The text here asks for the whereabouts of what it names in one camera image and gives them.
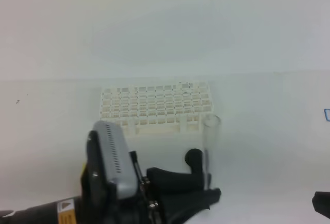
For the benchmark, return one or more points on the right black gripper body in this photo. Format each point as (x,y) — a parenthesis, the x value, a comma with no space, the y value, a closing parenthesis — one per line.
(321,203)

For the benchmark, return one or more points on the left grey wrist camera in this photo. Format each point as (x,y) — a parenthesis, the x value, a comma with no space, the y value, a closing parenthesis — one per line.
(110,168)

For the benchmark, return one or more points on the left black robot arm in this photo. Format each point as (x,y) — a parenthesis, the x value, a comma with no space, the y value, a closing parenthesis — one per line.
(64,211)

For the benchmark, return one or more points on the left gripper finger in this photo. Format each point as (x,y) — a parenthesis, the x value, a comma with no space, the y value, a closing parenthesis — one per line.
(179,208)
(163,182)

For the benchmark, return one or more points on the clear glass test tube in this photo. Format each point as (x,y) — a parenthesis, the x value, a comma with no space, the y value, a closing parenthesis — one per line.
(210,139)

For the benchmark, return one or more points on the black plastic scoop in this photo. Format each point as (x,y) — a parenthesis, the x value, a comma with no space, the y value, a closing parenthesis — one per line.
(194,159)

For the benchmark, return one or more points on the white test tube rack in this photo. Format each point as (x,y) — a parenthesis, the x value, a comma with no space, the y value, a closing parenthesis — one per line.
(157,109)

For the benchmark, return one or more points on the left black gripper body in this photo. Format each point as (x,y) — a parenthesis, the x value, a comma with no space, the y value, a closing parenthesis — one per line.
(100,202)

